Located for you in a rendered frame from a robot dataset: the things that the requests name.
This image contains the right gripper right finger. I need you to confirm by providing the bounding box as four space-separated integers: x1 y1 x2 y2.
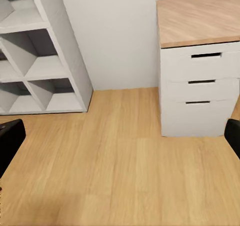
224 119 240 159

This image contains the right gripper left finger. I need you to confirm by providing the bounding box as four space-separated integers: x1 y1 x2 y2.
0 119 26 179

